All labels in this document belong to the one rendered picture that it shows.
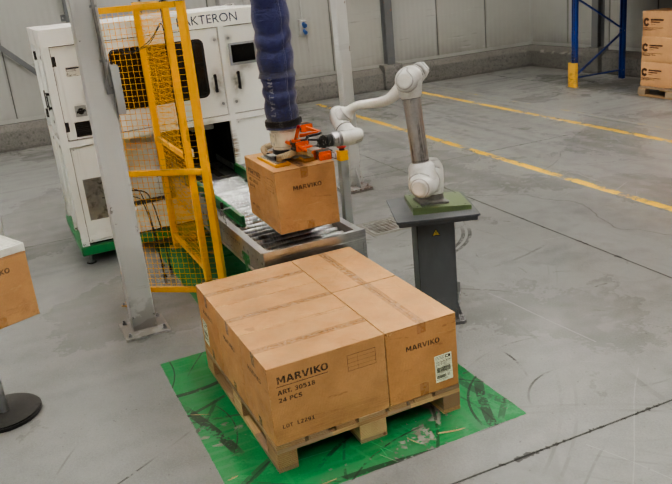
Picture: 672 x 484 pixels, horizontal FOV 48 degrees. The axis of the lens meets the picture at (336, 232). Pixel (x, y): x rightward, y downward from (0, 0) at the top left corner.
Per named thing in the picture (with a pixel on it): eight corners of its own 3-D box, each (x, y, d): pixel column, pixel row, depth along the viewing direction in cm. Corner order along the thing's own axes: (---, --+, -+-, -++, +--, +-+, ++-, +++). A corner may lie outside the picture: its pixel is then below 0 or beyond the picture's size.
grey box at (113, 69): (113, 111, 486) (104, 63, 476) (122, 109, 488) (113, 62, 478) (119, 115, 469) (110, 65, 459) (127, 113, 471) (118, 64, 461)
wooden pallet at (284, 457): (208, 367, 459) (204, 346, 454) (356, 324, 496) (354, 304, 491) (279, 473, 354) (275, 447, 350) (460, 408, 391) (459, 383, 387)
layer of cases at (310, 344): (205, 346, 454) (195, 284, 441) (354, 304, 491) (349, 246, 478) (276, 446, 350) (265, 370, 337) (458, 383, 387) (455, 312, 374)
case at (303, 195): (251, 212, 523) (243, 155, 510) (305, 200, 537) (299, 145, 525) (281, 235, 470) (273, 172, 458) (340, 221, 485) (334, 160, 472)
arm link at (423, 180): (442, 192, 456) (434, 201, 437) (415, 194, 462) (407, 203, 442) (424, 62, 438) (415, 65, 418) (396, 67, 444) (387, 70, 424)
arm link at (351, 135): (341, 150, 472) (333, 135, 478) (364, 146, 478) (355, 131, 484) (345, 138, 463) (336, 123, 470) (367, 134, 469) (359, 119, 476)
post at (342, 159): (348, 281, 565) (335, 150, 533) (356, 279, 567) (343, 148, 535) (352, 284, 559) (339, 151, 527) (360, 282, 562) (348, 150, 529)
